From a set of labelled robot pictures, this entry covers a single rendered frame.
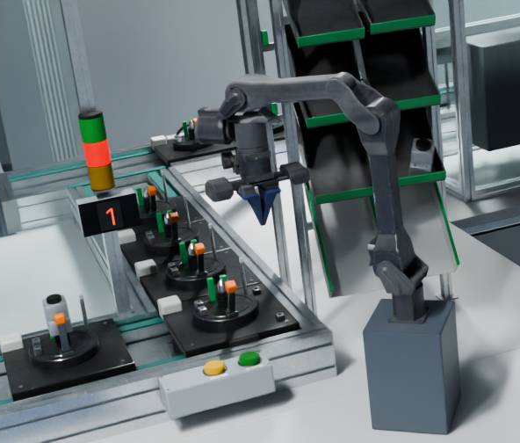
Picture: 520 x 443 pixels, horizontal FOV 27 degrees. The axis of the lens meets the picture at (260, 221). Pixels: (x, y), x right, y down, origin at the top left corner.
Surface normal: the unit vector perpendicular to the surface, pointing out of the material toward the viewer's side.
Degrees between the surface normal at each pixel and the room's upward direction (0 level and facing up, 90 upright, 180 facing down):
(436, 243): 45
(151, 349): 0
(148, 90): 90
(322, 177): 25
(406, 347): 90
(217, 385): 90
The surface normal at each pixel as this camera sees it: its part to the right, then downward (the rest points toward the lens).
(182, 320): -0.12, -0.94
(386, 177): -0.44, 0.36
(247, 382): 0.30, 0.29
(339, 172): -0.05, -0.71
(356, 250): 0.01, -0.44
